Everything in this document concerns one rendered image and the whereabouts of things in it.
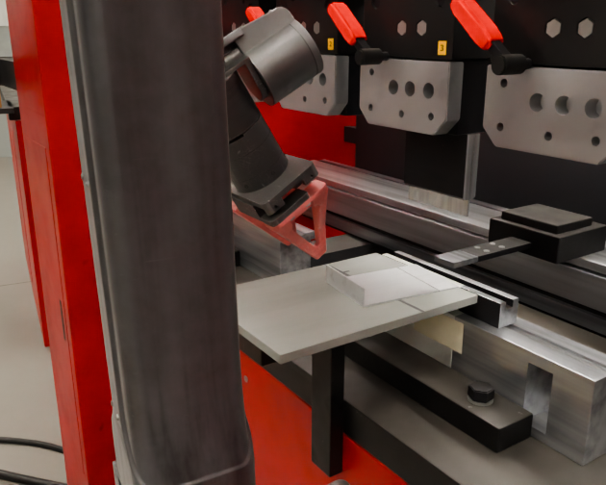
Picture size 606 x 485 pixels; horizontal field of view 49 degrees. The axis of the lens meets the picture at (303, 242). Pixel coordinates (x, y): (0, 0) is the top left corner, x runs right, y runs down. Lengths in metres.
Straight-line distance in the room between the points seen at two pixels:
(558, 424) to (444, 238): 0.50
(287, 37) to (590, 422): 0.46
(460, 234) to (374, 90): 0.39
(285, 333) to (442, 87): 0.31
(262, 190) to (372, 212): 0.69
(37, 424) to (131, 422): 2.23
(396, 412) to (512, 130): 0.33
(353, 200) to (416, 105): 0.59
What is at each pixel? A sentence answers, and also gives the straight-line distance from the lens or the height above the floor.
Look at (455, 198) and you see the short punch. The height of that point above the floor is 1.10.
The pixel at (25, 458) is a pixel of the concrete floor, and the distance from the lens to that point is 2.37.
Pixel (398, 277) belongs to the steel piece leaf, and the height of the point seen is 1.00.
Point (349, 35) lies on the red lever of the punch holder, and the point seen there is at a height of 1.28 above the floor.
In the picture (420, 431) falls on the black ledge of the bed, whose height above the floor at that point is 0.87.
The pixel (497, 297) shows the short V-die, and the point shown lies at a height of 0.99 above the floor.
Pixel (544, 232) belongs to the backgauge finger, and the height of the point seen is 1.02.
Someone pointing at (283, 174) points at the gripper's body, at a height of 1.16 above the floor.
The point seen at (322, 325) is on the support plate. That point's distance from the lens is 0.68.
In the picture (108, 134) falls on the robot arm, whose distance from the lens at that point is 0.25.
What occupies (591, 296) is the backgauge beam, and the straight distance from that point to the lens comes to 1.00.
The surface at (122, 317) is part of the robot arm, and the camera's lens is 0.28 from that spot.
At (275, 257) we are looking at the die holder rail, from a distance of 1.11.
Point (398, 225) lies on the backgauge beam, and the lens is 1.24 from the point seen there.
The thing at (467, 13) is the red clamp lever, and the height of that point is 1.30.
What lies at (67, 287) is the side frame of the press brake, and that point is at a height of 0.75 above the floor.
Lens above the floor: 1.29
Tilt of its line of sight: 18 degrees down
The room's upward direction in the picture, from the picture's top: straight up
